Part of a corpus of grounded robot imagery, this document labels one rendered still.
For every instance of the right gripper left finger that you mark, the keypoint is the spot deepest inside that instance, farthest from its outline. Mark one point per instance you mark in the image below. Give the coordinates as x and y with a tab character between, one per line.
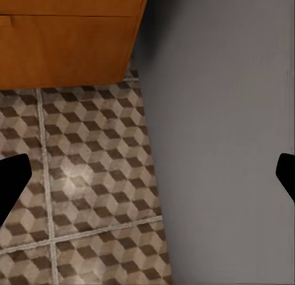
15	173

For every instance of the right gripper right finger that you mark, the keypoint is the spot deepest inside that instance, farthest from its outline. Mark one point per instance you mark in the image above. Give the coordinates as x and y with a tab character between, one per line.
286	173

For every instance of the cabinet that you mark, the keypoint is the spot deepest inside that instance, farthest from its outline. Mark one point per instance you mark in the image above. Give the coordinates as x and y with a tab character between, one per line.
64	43

